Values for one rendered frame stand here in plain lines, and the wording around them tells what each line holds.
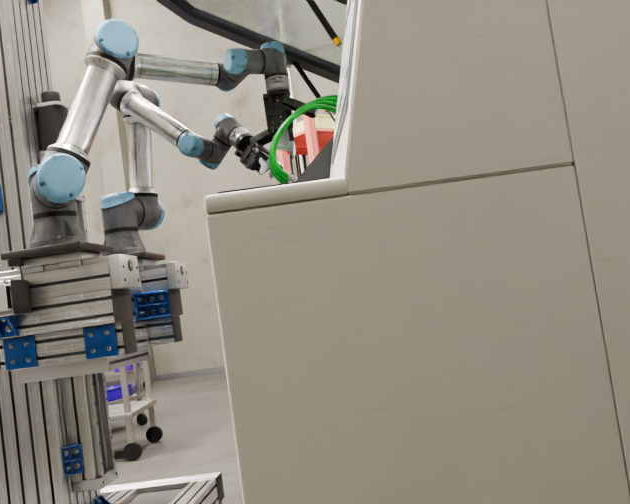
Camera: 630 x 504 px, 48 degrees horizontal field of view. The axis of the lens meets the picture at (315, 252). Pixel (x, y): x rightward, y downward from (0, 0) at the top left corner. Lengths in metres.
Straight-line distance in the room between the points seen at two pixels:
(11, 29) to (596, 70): 1.77
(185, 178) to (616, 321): 9.19
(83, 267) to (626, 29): 1.41
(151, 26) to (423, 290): 9.92
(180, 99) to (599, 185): 9.42
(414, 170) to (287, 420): 0.43
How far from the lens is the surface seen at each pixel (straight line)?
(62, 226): 2.03
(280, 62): 2.24
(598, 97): 1.21
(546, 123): 1.17
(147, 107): 2.50
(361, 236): 1.08
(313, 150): 6.15
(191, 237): 10.00
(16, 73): 2.38
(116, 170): 10.16
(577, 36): 1.23
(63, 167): 1.91
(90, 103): 2.00
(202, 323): 9.94
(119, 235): 2.49
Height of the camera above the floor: 0.80
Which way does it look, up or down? 4 degrees up
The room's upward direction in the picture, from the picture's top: 8 degrees counter-clockwise
